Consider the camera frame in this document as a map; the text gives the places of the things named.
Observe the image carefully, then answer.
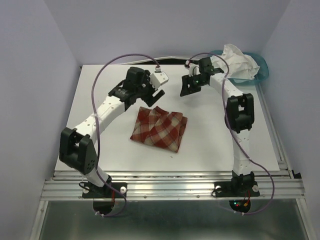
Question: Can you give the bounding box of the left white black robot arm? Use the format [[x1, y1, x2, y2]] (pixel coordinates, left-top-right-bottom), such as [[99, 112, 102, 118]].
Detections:
[[58, 66, 169, 197]]

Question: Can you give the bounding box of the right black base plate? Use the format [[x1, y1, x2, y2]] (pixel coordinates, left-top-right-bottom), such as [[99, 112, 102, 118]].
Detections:
[[211, 181, 261, 200]]

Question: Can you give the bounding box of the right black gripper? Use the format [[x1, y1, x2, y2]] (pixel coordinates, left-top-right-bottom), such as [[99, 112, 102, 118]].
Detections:
[[178, 72, 206, 97]]

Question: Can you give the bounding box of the white cloth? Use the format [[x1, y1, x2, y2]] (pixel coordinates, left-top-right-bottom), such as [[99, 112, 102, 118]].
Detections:
[[216, 44, 260, 81]]

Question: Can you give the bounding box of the purple cable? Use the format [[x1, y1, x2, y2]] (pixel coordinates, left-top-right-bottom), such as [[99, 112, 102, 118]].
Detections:
[[90, 53, 161, 218], [184, 52, 277, 216]]

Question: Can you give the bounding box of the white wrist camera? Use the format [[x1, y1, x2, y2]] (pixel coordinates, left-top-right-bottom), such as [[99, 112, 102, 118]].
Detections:
[[150, 72, 169, 90], [186, 63, 200, 77]]

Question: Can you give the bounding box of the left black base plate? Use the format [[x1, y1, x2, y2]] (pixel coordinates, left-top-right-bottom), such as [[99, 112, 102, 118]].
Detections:
[[78, 181, 128, 199]]

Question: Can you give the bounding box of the teal plastic basket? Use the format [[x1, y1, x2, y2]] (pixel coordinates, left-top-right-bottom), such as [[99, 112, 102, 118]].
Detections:
[[208, 50, 269, 86]]

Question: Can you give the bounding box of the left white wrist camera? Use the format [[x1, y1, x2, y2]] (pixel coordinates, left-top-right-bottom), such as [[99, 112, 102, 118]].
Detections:
[[150, 72, 169, 90]]

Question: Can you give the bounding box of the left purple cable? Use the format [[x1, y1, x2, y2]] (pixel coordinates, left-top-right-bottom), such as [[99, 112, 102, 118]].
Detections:
[[90, 53, 161, 218]]

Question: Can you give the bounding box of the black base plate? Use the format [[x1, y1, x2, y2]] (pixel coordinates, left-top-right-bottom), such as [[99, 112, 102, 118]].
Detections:
[[211, 181, 261, 200], [78, 181, 128, 199]]

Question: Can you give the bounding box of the red checked skirt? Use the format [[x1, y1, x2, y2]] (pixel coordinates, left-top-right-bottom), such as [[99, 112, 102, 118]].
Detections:
[[130, 106, 188, 153]]

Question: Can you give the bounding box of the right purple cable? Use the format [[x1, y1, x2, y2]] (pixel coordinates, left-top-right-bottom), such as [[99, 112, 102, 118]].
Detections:
[[184, 52, 277, 216]]

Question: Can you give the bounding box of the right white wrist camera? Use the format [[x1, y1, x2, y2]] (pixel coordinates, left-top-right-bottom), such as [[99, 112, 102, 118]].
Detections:
[[186, 63, 200, 77]]

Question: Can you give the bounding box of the aluminium frame rail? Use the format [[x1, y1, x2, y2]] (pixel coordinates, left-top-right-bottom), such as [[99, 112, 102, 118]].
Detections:
[[40, 170, 305, 201]]

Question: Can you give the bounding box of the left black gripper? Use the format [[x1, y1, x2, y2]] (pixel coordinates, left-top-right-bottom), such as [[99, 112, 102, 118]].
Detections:
[[135, 70, 164, 107]]

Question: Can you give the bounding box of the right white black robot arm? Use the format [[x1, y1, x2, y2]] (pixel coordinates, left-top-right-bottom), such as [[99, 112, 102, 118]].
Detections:
[[180, 57, 256, 198]]

